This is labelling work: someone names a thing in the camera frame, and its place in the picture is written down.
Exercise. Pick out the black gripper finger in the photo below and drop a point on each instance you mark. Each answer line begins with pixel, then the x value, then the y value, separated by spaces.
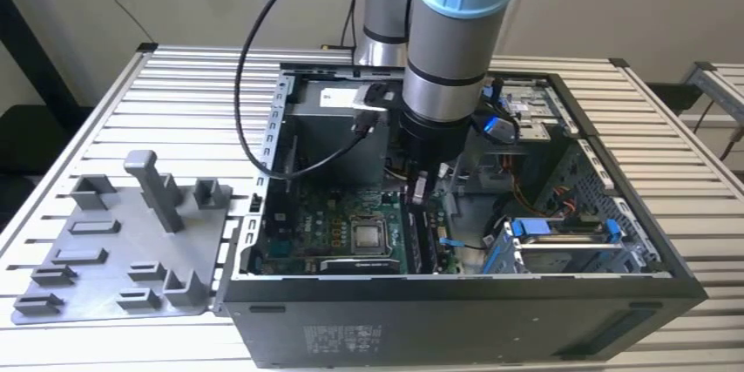
pixel 424 189
pixel 413 189

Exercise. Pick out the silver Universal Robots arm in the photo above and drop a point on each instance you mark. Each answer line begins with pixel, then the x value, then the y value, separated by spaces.
pixel 444 54

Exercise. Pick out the silver CPU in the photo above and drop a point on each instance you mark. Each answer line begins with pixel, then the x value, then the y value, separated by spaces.
pixel 368 239

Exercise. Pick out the green motherboard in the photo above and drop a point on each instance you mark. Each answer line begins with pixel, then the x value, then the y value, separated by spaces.
pixel 325 215

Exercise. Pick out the grey power supply unit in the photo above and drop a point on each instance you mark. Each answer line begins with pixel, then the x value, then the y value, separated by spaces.
pixel 325 145

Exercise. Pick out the black graphics card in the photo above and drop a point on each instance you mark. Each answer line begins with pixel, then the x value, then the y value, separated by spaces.
pixel 357 265

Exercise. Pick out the blue disk carrier with drive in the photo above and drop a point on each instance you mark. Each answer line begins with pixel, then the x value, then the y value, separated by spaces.
pixel 529 228

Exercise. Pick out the black case fan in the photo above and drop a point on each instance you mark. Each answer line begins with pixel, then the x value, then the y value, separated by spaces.
pixel 281 211

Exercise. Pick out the black open PC case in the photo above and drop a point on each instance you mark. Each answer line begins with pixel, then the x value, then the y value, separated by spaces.
pixel 407 324

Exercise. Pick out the black table corner cap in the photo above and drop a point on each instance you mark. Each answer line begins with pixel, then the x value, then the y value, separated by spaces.
pixel 148 46
pixel 619 62

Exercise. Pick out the black background box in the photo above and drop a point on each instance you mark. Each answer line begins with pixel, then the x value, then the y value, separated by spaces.
pixel 668 97

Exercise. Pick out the grey parts rack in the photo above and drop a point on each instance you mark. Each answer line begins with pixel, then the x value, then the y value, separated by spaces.
pixel 139 250

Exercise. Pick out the grey metal side table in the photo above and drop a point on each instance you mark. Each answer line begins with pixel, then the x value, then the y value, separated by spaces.
pixel 720 84

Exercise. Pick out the silver metal bracket plate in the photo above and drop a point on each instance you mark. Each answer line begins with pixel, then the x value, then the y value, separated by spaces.
pixel 535 132

